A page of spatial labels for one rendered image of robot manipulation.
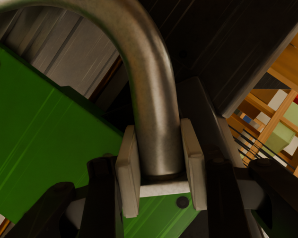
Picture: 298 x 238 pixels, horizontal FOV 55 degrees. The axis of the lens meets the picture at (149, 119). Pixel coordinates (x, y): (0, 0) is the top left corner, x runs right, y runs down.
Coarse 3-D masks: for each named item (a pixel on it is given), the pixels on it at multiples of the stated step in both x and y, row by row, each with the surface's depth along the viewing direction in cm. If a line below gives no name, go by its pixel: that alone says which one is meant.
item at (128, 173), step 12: (132, 132) 19; (132, 144) 17; (120, 156) 15; (132, 156) 15; (120, 168) 14; (132, 168) 15; (120, 180) 14; (132, 180) 14; (120, 192) 14; (132, 192) 14; (132, 204) 14; (132, 216) 14
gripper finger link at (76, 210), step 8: (80, 192) 13; (72, 200) 13; (80, 200) 13; (120, 200) 14; (72, 208) 13; (80, 208) 13; (120, 208) 14; (64, 216) 13; (72, 216) 13; (80, 216) 13; (64, 224) 13; (72, 224) 13; (80, 224) 13; (64, 232) 13
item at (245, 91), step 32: (160, 0) 27; (192, 0) 27; (224, 0) 26; (256, 0) 25; (288, 0) 25; (160, 32) 27; (192, 32) 27; (224, 32) 26; (256, 32) 25; (288, 32) 25; (192, 64) 26; (224, 64) 26; (256, 64) 25; (224, 96) 26
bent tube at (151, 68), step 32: (0, 0) 18; (32, 0) 18; (64, 0) 18; (96, 0) 17; (128, 0) 17; (128, 32) 17; (128, 64) 18; (160, 64) 17; (160, 96) 18; (160, 128) 18; (160, 160) 18; (160, 192) 18
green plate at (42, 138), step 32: (0, 64) 22; (0, 96) 22; (32, 96) 22; (64, 96) 22; (0, 128) 22; (32, 128) 22; (64, 128) 22; (96, 128) 22; (0, 160) 23; (32, 160) 22; (64, 160) 22; (0, 192) 23; (32, 192) 23; (128, 224) 23; (160, 224) 23
